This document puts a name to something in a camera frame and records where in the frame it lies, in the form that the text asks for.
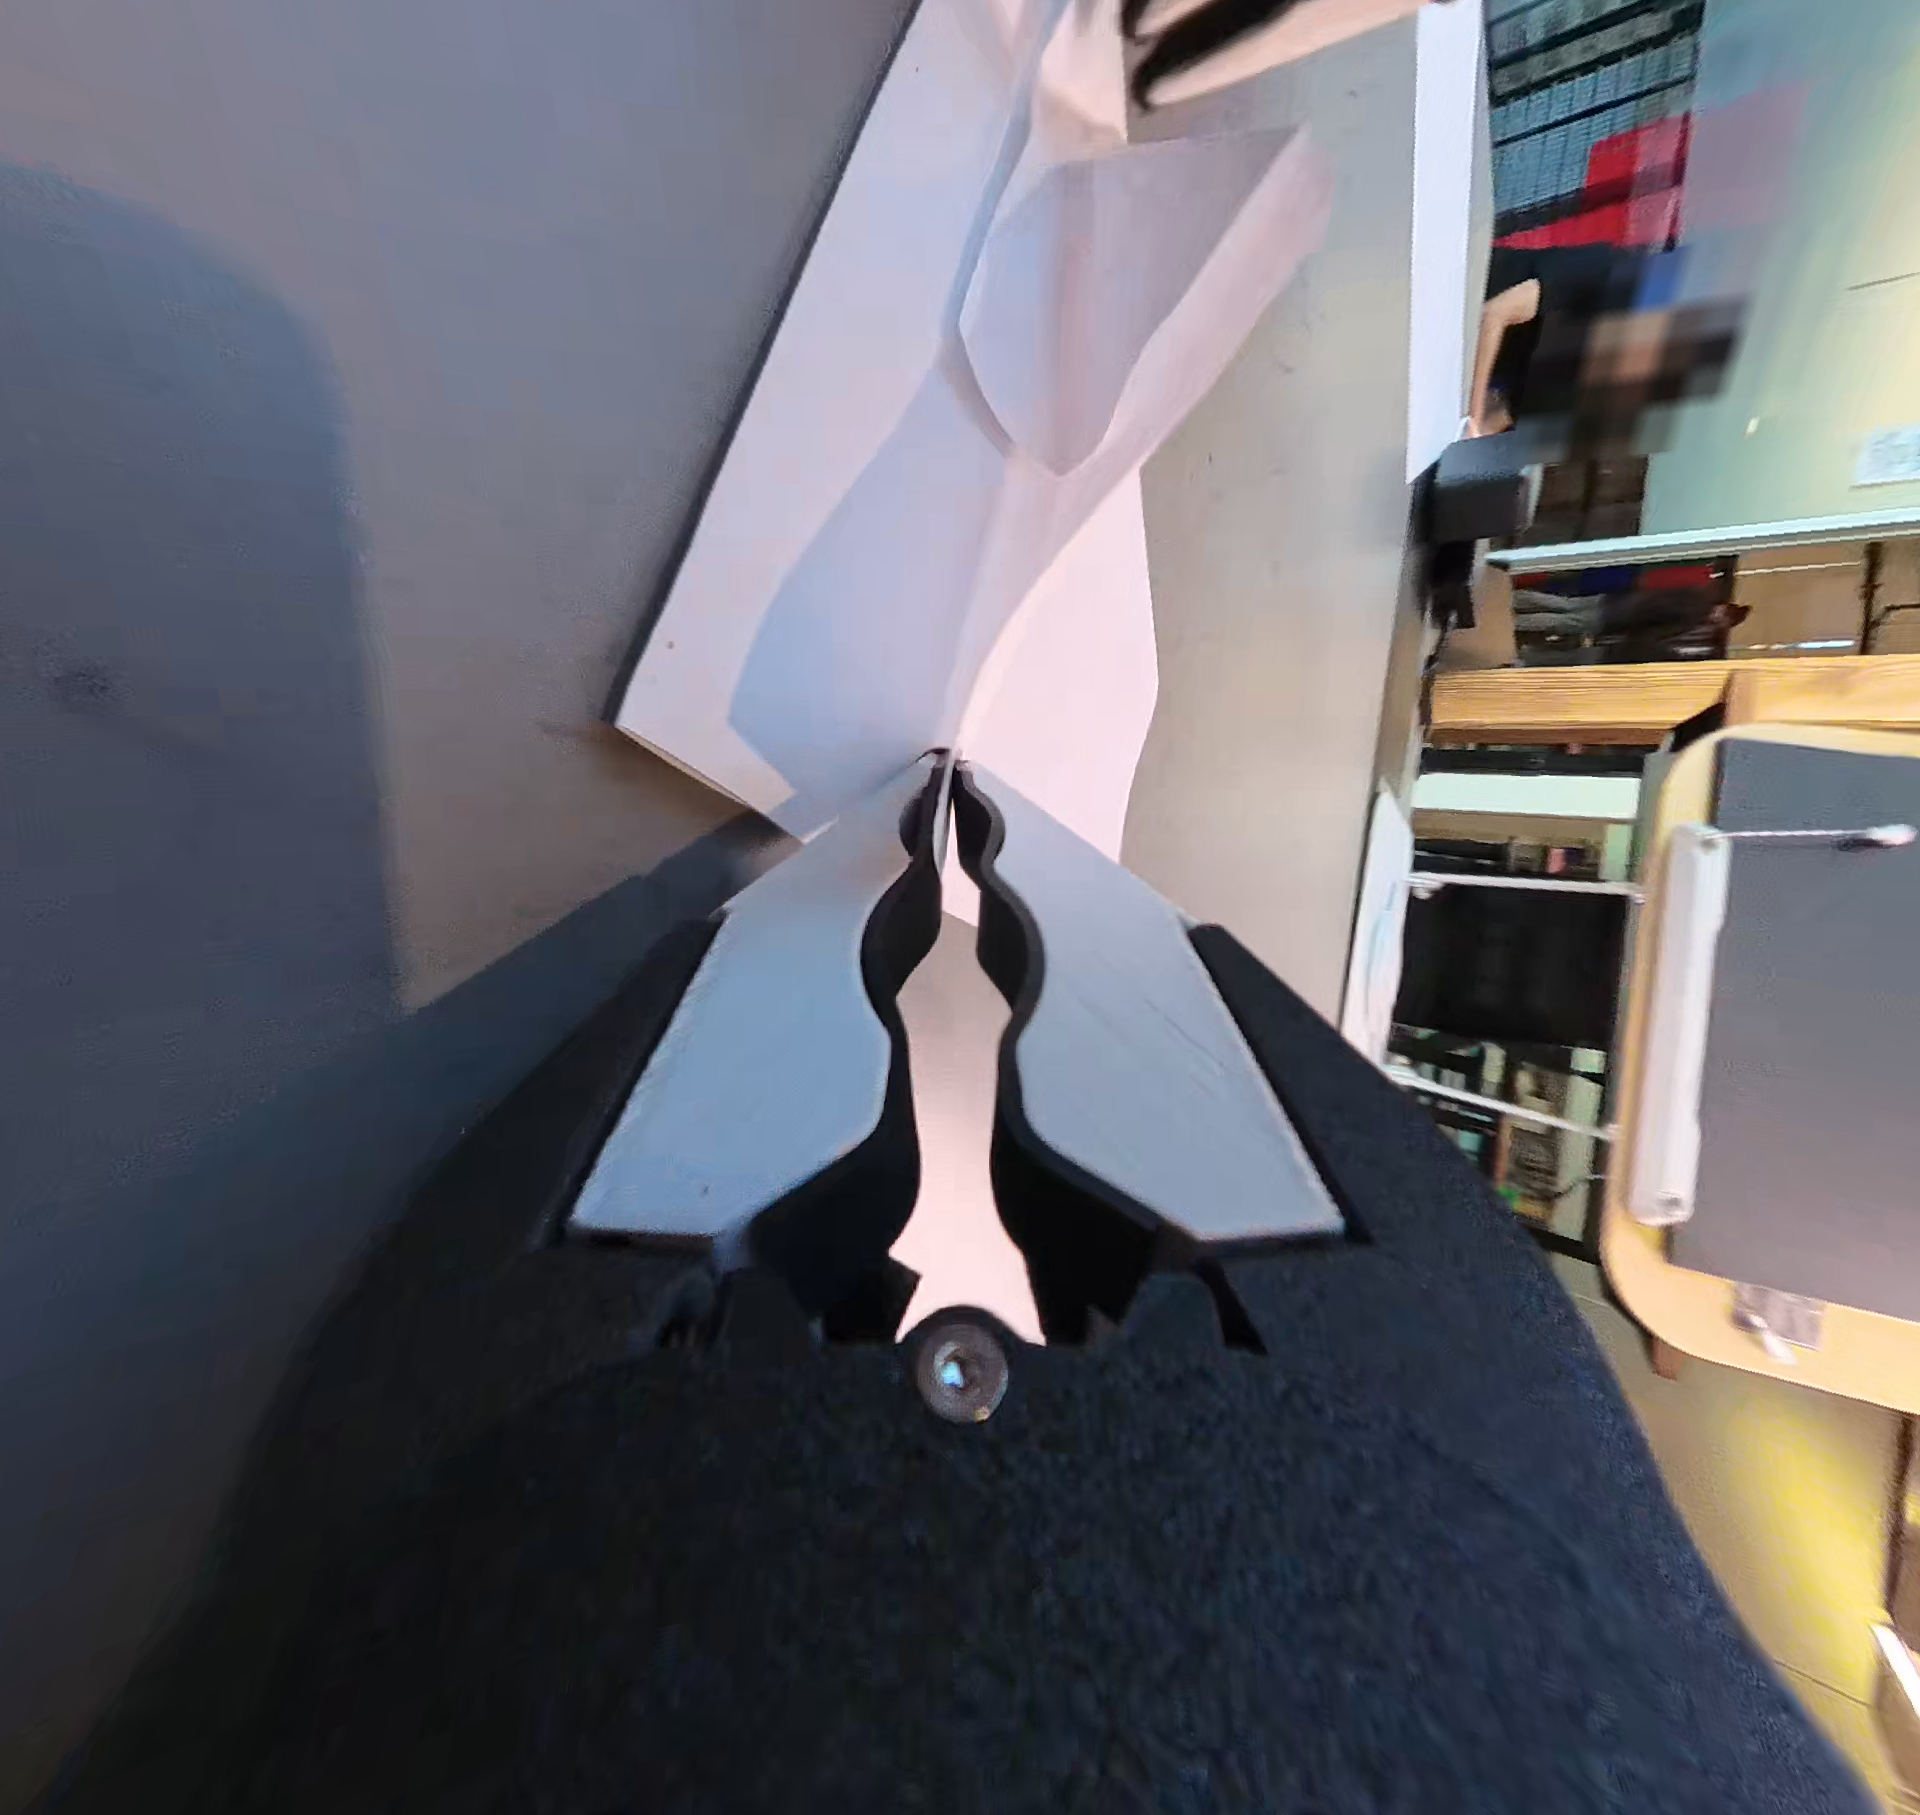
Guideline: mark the white paper sheet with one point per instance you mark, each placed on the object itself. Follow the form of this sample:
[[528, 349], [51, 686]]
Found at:
[[899, 421]]

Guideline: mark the blue bin rack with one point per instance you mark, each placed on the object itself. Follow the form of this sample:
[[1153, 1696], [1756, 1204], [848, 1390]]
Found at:
[[1576, 45]]

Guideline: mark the black box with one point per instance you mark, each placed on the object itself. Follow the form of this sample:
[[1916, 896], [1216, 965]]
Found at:
[[1476, 488]]

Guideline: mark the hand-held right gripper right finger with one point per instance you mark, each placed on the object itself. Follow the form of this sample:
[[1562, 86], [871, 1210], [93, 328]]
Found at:
[[1170, 1064]]

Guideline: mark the white plastic object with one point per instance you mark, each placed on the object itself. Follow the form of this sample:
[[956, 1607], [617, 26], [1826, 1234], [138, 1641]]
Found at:
[[1377, 931]]

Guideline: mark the wooden shelf board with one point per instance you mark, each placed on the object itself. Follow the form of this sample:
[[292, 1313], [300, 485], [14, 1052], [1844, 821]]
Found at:
[[1576, 697]]

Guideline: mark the cluttered storage shelf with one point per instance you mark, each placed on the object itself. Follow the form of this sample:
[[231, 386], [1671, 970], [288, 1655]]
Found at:
[[1500, 945]]

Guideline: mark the grey desk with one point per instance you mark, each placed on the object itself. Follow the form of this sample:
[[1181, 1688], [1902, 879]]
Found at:
[[300, 195]]

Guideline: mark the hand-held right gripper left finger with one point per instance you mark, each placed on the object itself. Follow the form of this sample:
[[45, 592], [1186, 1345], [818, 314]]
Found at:
[[750, 1064]]

